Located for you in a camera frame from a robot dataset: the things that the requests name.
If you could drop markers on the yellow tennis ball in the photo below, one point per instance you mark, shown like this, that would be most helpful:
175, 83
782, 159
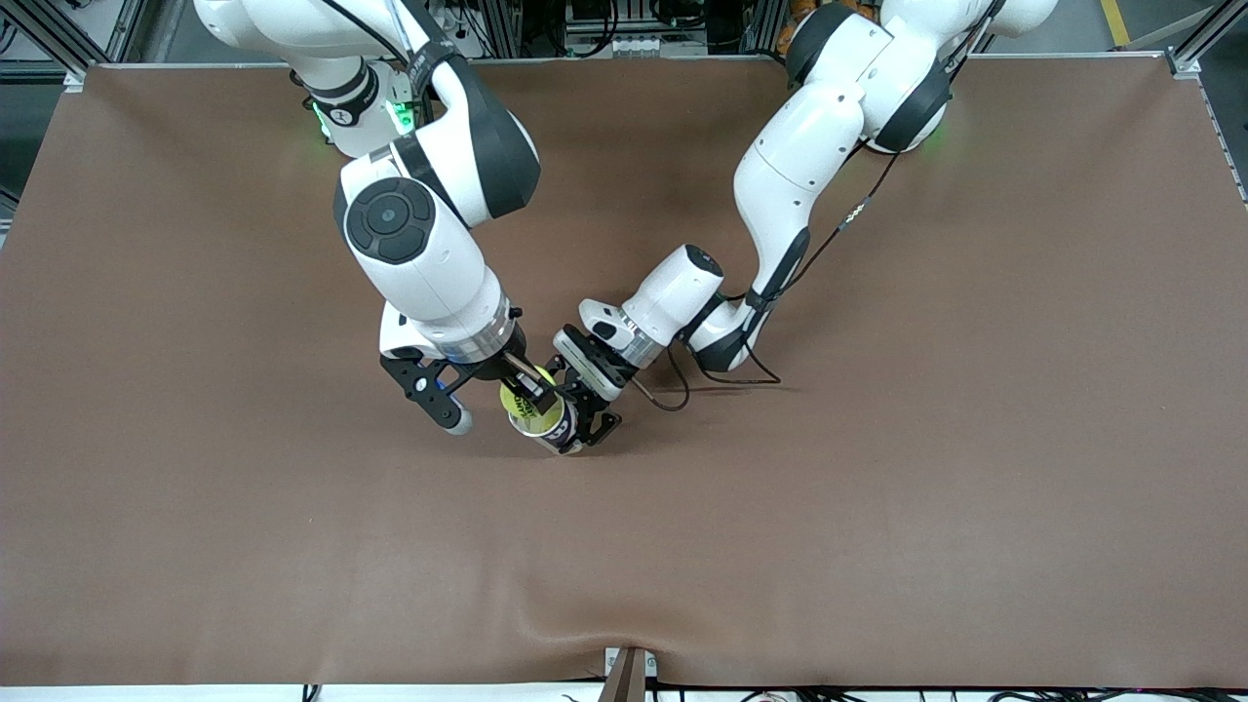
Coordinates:
512, 392

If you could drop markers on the clear tennis ball can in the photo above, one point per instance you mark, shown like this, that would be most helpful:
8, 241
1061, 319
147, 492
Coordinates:
561, 434

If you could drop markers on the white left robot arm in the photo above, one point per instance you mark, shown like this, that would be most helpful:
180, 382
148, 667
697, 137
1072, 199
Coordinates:
799, 156

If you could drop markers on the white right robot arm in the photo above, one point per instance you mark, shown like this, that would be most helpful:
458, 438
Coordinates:
429, 253

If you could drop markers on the brown table mat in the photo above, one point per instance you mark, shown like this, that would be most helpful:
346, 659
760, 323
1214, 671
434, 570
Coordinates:
624, 536

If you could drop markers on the white power strip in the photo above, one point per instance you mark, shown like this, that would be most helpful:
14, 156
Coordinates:
643, 46

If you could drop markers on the orange snack bags pile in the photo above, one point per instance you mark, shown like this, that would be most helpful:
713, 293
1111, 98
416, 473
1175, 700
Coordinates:
795, 12

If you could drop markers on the metal mounting post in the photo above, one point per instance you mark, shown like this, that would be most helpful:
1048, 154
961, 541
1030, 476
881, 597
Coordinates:
629, 678

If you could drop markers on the aluminium rack frame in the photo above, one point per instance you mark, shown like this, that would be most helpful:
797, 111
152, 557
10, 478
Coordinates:
546, 29

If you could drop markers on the aluminium frame profile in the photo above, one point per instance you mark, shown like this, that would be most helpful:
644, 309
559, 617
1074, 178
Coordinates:
125, 29
1214, 34

